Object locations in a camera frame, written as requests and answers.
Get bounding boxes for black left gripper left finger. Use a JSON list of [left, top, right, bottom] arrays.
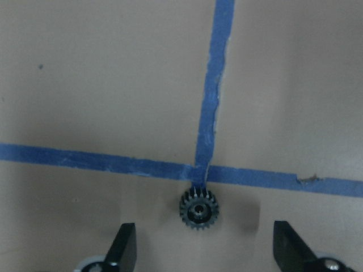
[[102, 223, 137, 271]]

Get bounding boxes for small black bearing gear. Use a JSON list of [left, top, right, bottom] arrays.
[[179, 186, 220, 230]]

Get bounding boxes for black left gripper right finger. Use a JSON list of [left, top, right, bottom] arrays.
[[273, 221, 326, 272]]

